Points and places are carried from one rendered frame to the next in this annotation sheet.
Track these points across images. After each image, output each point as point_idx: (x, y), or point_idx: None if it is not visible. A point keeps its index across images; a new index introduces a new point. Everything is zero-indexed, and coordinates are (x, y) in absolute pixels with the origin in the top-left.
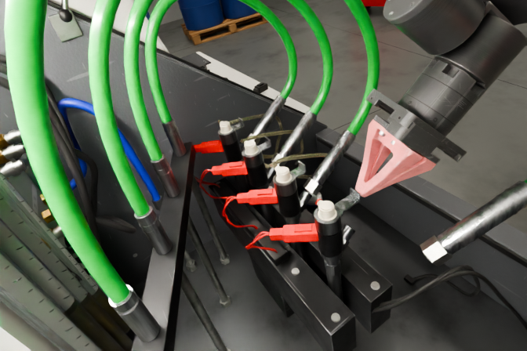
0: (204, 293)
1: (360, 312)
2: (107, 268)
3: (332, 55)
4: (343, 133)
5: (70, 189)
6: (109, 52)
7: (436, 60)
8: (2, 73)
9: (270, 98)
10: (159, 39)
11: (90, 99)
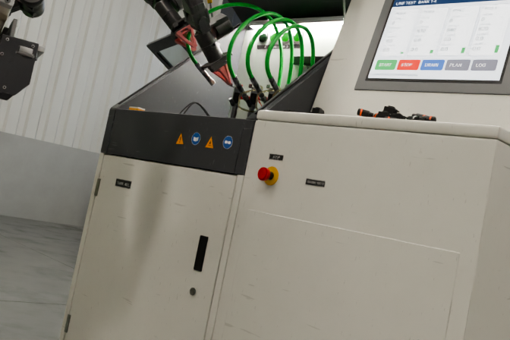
0: None
1: None
2: (278, 77)
3: (247, 49)
4: (237, 77)
5: (279, 58)
6: (289, 41)
7: (213, 42)
8: None
9: (284, 89)
10: (332, 51)
11: None
